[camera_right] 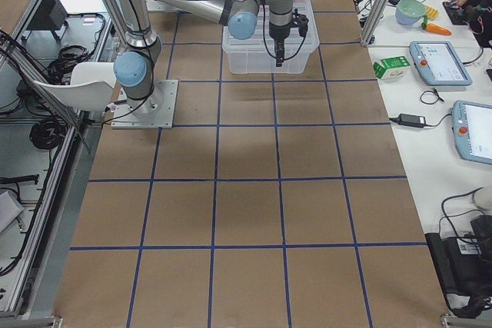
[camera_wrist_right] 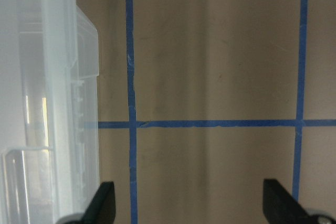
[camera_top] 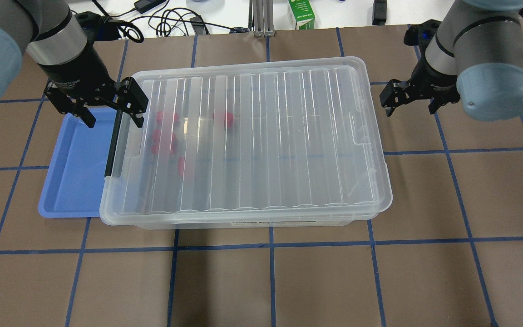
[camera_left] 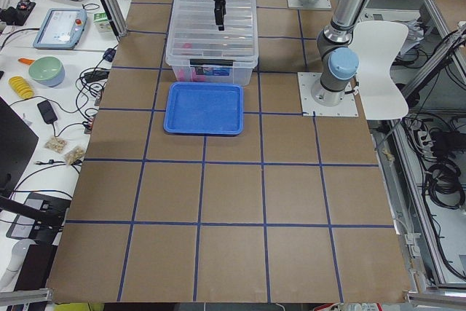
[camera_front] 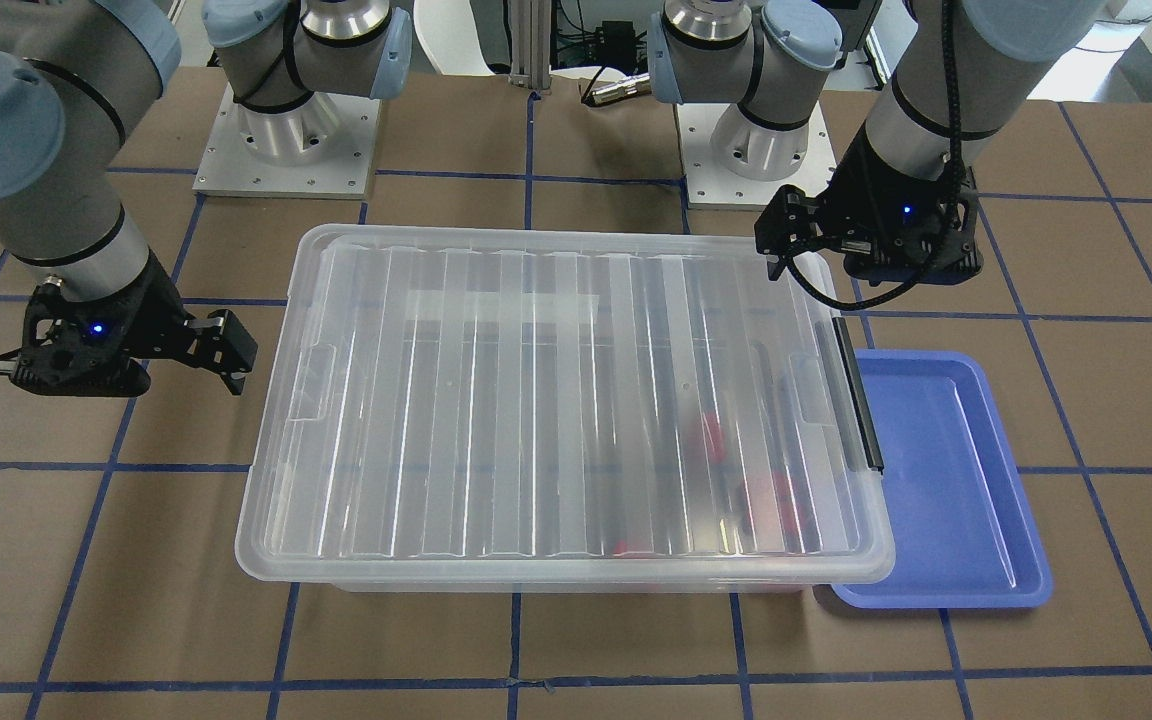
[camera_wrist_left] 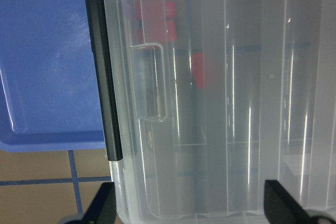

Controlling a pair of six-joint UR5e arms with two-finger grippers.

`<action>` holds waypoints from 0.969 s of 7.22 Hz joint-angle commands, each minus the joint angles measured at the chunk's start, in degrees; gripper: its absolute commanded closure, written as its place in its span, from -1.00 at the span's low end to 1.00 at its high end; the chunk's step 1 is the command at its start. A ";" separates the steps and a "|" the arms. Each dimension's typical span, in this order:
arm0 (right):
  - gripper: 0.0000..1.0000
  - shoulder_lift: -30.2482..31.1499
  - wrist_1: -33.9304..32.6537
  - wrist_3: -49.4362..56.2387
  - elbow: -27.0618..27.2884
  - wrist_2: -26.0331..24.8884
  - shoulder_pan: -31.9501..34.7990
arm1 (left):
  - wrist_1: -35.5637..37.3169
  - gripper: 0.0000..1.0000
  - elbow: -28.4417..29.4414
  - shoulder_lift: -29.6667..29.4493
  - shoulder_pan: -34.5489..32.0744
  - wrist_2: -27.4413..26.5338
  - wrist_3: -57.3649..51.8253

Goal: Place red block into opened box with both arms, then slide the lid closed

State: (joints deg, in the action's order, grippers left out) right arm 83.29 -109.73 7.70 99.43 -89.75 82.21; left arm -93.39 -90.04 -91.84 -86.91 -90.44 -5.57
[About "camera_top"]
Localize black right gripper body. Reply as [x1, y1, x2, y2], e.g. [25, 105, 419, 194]
[379, 64, 461, 108]

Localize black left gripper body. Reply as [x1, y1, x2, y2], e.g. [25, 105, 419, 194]
[44, 73, 149, 117]

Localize red block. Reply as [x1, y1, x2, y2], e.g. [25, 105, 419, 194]
[156, 110, 180, 125]
[177, 157, 195, 180]
[151, 129, 177, 157]
[212, 111, 234, 129]

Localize clear plastic box lid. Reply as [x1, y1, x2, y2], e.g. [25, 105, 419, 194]
[100, 56, 393, 225]

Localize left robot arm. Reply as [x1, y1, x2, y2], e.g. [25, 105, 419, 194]
[0, 0, 149, 128]

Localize red block in box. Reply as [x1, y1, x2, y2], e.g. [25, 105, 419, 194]
[212, 111, 234, 129]
[151, 129, 177, 157]
[156, 110, 180, 125]

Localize clear plastic storage box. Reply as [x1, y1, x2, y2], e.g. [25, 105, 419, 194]
[99, 68, 380, 230]

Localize blue plastic tray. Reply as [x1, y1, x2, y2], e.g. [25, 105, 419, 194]
[38, 108, 116, 218]

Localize black device on desk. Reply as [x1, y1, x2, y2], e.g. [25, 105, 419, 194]
[372, 0, 387, 25]

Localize black power adapter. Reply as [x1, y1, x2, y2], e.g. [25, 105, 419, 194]
[133, 0, 167, 13]

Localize green white carton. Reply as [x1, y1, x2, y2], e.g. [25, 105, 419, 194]
[287, 0, 316, 30]

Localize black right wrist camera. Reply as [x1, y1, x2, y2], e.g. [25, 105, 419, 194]
[403, 20, 442, 52]

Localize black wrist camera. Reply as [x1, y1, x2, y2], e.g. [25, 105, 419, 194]
[403, 20, 442, 52]
[74, 12, 122, 43]

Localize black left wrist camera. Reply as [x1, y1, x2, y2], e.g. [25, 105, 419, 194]
[74, 12, 122, 43]

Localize black cable bundle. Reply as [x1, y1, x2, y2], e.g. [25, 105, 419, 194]
[91, 0, 251, 45]

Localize aluminium frame post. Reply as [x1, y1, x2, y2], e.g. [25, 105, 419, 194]
[248, 0, 275, 37]

